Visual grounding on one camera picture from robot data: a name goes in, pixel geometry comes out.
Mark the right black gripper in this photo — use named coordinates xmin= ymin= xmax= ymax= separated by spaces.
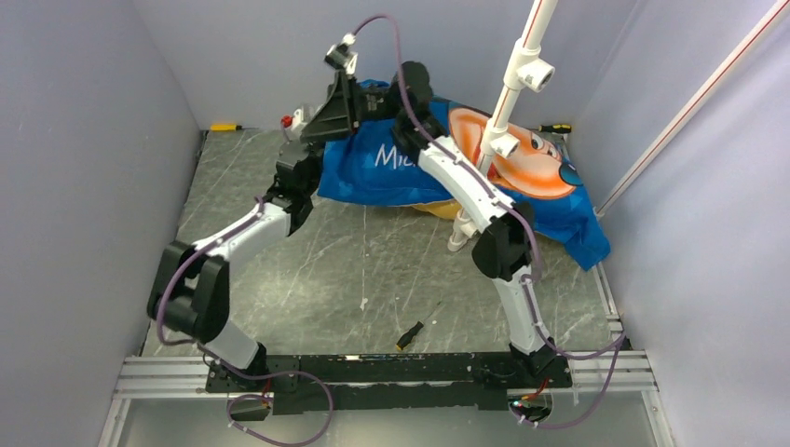
xmin=301 ymin=69 xmax=407 ymax=142

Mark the yellow blue pillowcase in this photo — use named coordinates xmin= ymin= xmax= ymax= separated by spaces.
xmin=300 ymin=74 xmax=611 ymax=280

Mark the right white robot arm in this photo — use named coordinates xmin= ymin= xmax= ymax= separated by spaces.
xmin=300 ymin=61 xmax=559 ymax=386

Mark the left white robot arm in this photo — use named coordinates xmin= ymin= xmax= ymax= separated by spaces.
xmin=146 ymin=141 xmax=324 ymax=391

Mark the yellow screwdriver at back left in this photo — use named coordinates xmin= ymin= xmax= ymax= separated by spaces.
xmin=209 ymin=123 xmax=243 ymax=132

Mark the black yellow screwdriver on table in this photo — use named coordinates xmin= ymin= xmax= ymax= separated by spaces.
xmin=396 ymin=301 xmax=443 ymax=351

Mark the screwdriver at back right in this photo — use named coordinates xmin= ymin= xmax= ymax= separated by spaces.
xmin=538 ymin=124 xmax=572 ymax=134

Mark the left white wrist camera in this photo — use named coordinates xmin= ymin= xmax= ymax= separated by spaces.
xmin=280 ymin=104 xmax=316 ymax=142

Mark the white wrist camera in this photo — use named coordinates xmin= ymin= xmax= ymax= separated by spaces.
xmin=324 ymin=33 xmax=358 ymax=76
xmin=280 ymin=104 xmax=316 ymax=142

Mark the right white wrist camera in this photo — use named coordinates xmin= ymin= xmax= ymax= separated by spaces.
xmin=324 ymin=33 xmax=358 ymax=76

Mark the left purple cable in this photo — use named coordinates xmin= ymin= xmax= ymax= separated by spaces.
xmin=154 ymin=196 xmax=337 ymax=447

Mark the purple cable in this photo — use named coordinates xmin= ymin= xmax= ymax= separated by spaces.
xmin=154 ymin=196 xmax=337 ymax=447
xmin=351 ymin=14 xmax=628 ymax=432

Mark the white PVC pipe frame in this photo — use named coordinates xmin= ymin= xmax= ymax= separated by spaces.
xmin=445 ymin=0 xmax=790 ymax=253

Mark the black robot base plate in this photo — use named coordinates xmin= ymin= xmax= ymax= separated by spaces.
xmin=205 ymin=348 xmax=573 ymax=415

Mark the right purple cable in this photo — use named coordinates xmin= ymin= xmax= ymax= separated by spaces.
xmin=351 ymin=14 xmax=628 ymax=432

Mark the aluminium rail frame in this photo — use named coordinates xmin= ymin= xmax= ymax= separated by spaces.
xmin=98 ymin=132 xmax=677 ymax=447

